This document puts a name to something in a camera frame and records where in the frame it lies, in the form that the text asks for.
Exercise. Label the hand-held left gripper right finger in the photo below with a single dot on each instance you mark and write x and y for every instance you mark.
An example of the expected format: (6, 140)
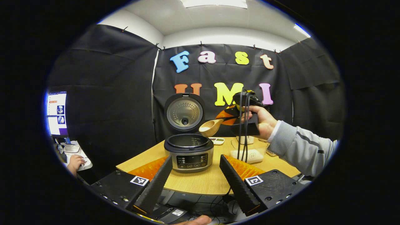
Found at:
(237, 187)

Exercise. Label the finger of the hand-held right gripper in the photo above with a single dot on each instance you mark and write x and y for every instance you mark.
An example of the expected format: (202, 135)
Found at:
(228, 113)
(232, 122)

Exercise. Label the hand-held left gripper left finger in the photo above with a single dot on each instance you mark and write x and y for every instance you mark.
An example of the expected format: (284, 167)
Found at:
(156, 187)

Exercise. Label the wooden spoon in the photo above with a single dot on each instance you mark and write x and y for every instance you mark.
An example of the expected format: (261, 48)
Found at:
(210, 127)

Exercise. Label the clear box of rice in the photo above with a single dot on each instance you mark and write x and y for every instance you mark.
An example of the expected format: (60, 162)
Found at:
(254, 156)

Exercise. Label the dark grey rice cooker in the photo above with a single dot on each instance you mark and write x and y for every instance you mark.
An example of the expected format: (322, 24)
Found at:
(190, 159)

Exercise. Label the white toaster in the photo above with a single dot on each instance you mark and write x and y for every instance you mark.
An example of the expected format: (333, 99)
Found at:
(250, 140)

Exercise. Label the white sectioned condiment dish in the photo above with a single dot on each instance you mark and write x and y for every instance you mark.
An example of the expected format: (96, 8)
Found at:
(217, 141)

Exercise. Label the white side desk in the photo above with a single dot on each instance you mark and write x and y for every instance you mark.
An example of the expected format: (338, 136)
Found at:
(73, 149)

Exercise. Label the black backdrop cloth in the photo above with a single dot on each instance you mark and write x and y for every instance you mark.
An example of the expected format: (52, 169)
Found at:
(118, 93)

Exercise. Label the small ceiling light panel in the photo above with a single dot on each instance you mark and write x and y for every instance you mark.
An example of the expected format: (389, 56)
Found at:
(302, 30)

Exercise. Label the large ceiling light panel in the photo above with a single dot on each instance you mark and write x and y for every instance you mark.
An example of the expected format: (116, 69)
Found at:
(214, 3)

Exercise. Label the computer monitor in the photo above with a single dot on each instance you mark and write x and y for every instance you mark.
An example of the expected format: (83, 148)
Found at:
(56, 125)

